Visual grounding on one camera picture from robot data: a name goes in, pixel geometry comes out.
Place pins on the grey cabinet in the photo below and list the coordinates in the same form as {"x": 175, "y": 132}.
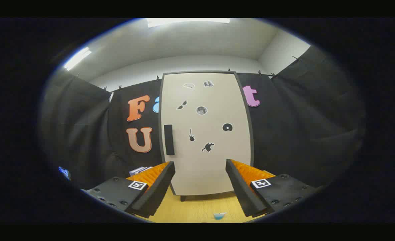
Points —
{"x": 183, "y": 198}

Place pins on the white blue tube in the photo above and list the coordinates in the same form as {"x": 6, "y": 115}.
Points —
{"x": 219, "y": 216}

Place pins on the white books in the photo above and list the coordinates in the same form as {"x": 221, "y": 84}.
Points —
{"x": 139, "y": 170}

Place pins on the ceiling light panel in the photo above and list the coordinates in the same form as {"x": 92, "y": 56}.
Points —
{"x": 77, "y": 58}

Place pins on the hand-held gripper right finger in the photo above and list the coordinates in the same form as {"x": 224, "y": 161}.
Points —
{"x": 242, "y": 190}

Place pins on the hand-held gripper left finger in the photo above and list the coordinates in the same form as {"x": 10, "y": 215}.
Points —
{"x": 159, "y": 190}

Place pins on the long ceiling light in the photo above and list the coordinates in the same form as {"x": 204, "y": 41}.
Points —
{"x": 187, "y": 21}

